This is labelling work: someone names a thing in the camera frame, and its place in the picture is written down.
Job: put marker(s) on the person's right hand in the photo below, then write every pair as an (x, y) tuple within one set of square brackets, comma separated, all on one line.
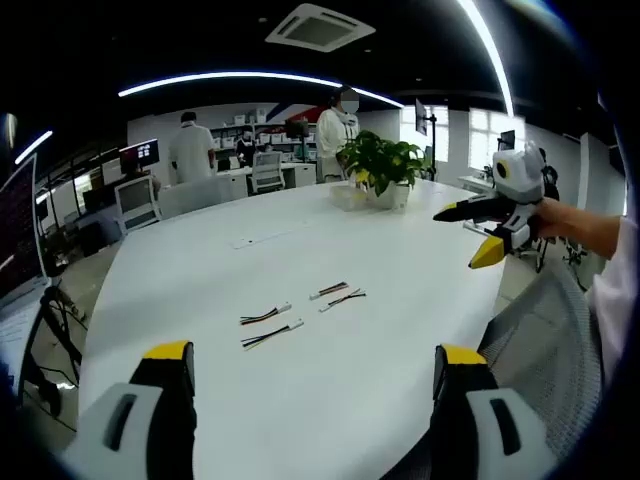
[(549, 217)]

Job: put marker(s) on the large dark monitor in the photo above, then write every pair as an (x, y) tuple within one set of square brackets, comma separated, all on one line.
[(17, 235)]

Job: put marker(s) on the small desk monitor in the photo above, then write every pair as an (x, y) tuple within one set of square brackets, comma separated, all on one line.
[(140, 154)]

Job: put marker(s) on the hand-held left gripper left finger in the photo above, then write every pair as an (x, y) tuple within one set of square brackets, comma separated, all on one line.
[(100, 430)]

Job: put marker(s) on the white office desk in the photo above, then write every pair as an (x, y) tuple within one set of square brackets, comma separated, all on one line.
[(295, 175)]

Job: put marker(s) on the grey mesh chair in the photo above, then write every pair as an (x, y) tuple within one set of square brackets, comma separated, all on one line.
[(545, 350)]

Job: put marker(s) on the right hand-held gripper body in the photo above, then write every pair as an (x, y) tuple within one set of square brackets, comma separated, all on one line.
[(520, 175)]

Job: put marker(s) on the short ceiling light strip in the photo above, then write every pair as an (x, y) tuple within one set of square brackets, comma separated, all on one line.
[(32, 147)]

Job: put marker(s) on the clear plastic box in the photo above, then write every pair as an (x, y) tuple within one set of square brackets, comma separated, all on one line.
[(347, 197)]

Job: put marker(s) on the white office chair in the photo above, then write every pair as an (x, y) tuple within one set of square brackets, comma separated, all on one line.
[(136, 202), (266, 170)]

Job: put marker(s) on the shelf with storage boxes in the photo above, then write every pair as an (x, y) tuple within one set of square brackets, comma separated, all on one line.
[(270, 132)]

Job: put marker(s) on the long ceiling light strip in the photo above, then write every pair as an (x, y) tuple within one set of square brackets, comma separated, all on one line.
[(250, 76), (492, 50)]

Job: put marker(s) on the monitor on black stand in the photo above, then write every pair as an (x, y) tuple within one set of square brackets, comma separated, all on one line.
[(422, 117)]

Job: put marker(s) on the green potted plant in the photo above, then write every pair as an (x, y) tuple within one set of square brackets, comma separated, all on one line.
[(385, 160)]

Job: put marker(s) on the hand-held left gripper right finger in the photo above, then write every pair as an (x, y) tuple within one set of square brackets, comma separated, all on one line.
[(520, 435)]

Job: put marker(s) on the ceiling air conditioner unit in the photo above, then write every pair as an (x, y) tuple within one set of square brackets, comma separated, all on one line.
[(320, 27)]

